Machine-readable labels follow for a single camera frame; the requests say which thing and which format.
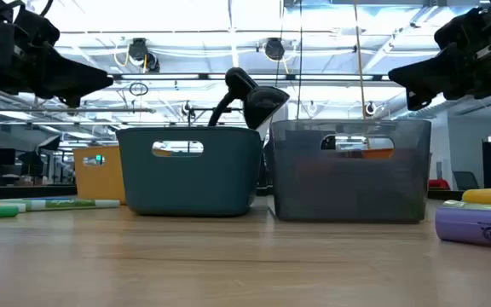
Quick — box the black scanner on stand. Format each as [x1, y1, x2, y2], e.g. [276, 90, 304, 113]
[207, 67, 292, 130]

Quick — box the grey office chair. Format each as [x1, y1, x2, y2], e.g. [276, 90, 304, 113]
[453, 170, 481, 191]

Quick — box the black ceiling cable reel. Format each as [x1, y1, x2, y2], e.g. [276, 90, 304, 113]
[126, 37, 161, 73]
[263, 37, 286, 62]

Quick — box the purple highlighter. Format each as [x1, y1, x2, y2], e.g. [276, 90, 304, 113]
[435, 206, 491, 251]

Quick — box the black hanging cord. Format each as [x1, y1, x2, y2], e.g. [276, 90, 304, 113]
[297, 0, 304, 120]

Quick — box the yellow plastic bin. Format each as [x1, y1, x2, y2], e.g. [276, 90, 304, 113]
[73, 145, 126, 205]

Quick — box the yellow hanging cord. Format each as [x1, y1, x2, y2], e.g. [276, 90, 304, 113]
[353, 0, 368, 121]

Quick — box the teal plastic bin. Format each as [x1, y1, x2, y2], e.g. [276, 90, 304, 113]
[115, 125, 264, 217]

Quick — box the red object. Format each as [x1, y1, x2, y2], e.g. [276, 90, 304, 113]
[427, 178, 451, 191]

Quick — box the grey translucent plastic bin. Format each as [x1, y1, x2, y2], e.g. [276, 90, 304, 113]
[269, 119, 433, 224]

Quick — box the black coiled hanging cable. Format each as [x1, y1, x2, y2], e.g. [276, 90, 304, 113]
[128, 81, 149, 97]

